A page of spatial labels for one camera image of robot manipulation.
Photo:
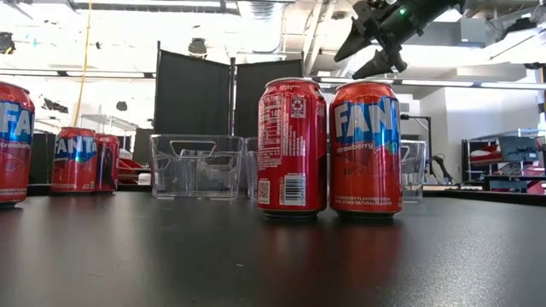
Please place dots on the long ceiling light fixture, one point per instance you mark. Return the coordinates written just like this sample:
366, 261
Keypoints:
426, 82

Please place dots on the black metal stand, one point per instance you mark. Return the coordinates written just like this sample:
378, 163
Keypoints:
416, 116

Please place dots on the small black robot arm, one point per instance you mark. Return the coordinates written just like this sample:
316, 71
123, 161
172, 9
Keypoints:
441, 164

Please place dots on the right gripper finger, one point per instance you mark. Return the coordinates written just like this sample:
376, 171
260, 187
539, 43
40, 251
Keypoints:
356, 42
384, 61

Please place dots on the metal shelf unit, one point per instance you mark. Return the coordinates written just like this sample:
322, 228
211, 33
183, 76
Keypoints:
518, 149

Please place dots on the dark hanging ceiling lamp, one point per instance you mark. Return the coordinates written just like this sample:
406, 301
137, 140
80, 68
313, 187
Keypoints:
197, 47

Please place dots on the black low barrier panel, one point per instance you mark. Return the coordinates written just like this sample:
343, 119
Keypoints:
42, 158

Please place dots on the clear plastic bin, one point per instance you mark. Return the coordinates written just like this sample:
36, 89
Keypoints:
196, 179
414, 179
251, 170

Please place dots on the red Fanta strawberry can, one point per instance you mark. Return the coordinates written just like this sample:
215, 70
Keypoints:
365, 170
74, 170
15, 162

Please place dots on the red Coca-Cola can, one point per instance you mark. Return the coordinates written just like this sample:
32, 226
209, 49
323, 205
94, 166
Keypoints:
108, 162
292, 149

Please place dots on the red storage bins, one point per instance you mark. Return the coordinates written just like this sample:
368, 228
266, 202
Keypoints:
128, 168

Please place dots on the small white box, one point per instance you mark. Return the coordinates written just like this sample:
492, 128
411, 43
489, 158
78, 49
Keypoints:
144, 179

